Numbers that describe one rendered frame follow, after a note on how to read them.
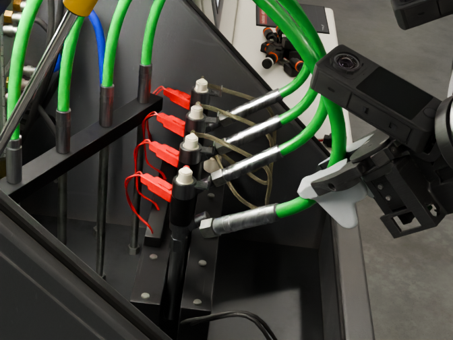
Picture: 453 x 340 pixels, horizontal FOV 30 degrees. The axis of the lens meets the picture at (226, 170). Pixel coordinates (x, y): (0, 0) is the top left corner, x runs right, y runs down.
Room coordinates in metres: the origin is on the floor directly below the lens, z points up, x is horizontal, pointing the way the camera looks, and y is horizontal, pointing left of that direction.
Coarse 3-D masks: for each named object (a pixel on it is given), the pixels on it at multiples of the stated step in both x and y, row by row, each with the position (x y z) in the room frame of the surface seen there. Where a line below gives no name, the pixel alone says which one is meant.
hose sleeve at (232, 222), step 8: (256, 208) 0.71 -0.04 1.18; (264, 208) 0.71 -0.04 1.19; (272, 208) 0.70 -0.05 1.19; (224, 216) 0.73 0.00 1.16; (232, 216) 0.72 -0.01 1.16; (240, 216) 0.72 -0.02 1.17; (248, 216) 0.71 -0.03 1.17; (256, 216) 0.71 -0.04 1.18; (264, 216) 0.70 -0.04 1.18; (272, 216) 0.70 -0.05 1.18; (216, 224) 0.72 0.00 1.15; (224, 224) 0.72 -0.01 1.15; (232, 224) 0.71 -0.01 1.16; (240, 224) 0.71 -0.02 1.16; (248, 224) 0.71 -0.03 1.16; (256, 224) 0.71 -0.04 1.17; (264, 224) 0.70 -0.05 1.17; (216, 232) 0.72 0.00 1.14; (224, 232) 0.72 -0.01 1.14
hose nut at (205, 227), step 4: (204, 220) 0.73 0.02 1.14; (208, 220) 0.73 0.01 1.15; (212, 220) 0.73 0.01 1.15; (200, 224) 0.73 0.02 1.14; (204, 224) 0.73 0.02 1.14; (208, 224) 0.73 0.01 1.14; (200, 228) 0.73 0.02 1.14; (204, 228) 0.72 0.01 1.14; (208, 228) 0.72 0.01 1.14; (212, 228) 0.72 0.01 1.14; (204, 232) 0.72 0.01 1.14; (208, 232) 0.72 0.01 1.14; (212, 232) 0.72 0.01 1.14; (204, 236) 0.72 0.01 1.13; (208, 236) 0.72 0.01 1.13; (212, 236) 0.72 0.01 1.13; (216, 236) 0.73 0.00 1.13
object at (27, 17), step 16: (32, 0) 0.81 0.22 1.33; (256, 0) 0.72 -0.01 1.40; (272, 0) 0.72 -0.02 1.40; (32, 16) 0.81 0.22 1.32; (272, 16) 0.71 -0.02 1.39; (288, 16) 0.71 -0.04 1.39; (16, 32) 0.82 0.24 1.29; (288, 32) 0.71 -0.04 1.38; (16, 48) 0.82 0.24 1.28; (304, 48) 0.70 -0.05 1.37; (16, 64) 0.82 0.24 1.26; (16, 80) 0.82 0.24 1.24; (16, 96) 0.82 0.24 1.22; (336, 112) 0.69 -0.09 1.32; (16, 128) 0.82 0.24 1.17; (336, 128) 0.68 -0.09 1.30; (16, 144) 0.82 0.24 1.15; (336, 144) 0.68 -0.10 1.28; (336, 160) 0.68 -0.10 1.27; (288, 208) 0.70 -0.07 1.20; (304, 208) 0.69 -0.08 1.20
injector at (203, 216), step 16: (176, 176) 0.83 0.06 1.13; (192, 176) 0.84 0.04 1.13; (176, 192) 0.82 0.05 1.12; (192, 192) 0.82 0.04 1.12; (176, 208) 0.82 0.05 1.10; (192, 208) 0.82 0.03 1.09; (176, 224) 0.82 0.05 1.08; (192, 224) 0.82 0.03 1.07; (176, 240) 0.82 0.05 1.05; (176, 256) 0.82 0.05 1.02; (176, 272) 0.82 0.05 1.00; (176, 288) 0.82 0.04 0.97; (176, 304) 0.82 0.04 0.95
